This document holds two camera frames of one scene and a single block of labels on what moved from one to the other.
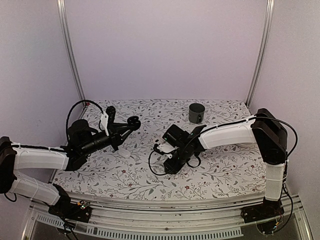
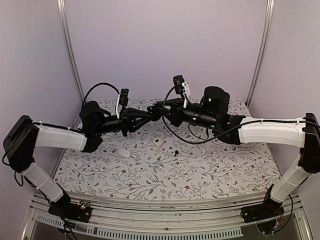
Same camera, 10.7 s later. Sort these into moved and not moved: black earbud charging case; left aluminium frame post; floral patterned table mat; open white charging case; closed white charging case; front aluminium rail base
Moved: black earbud charging case
Not moved: closed white charging case; open white charging case; floral patterned table mat; front aluminium rail base; left aluminium frame post
